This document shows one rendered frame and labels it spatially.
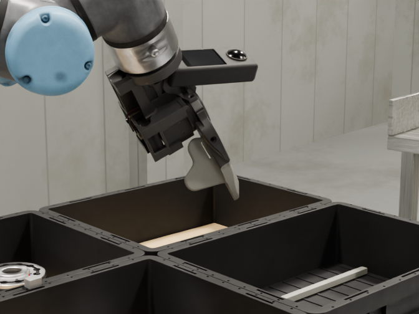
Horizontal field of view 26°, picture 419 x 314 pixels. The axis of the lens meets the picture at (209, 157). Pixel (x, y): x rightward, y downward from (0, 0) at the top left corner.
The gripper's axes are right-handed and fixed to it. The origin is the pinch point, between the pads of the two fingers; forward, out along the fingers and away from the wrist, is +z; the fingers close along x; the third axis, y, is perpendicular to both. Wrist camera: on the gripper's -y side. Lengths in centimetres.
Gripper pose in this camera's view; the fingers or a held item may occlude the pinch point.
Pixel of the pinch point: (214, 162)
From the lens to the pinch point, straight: 115.6
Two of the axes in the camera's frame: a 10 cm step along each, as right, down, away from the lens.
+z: 2.8, 6.6, 6.9
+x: 4.5, 5.5, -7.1
